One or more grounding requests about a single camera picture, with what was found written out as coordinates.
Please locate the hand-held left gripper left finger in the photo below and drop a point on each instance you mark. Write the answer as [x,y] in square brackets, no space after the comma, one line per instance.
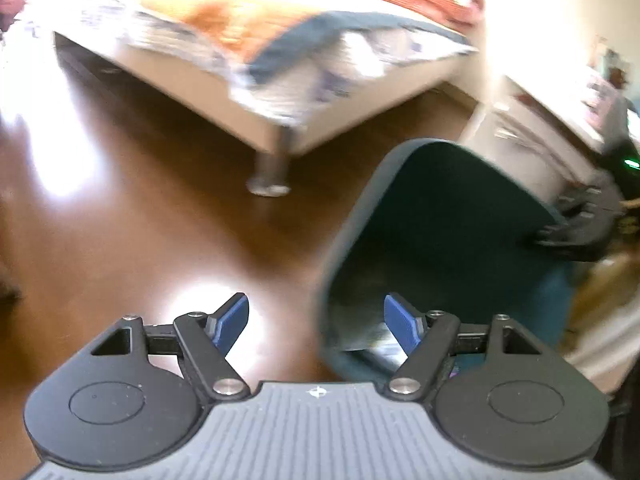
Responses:
[232,317]

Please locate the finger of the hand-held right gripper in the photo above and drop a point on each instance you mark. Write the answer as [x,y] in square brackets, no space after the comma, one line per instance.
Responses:
[565,240]
[580,201]

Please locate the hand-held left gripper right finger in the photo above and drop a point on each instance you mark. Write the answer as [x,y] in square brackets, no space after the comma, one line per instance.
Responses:
[400,321]

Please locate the teal plastic waste bin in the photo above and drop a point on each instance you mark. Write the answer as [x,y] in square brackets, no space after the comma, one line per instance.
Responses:
[450,240]

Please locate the white cabinet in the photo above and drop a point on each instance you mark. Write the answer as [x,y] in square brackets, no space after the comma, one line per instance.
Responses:
[525,125]

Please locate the metal bed leg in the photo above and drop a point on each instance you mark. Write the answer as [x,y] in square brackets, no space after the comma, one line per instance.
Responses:
[272,165]

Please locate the beige bed frame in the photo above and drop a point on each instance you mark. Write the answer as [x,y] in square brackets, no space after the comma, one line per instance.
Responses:
[200,90]

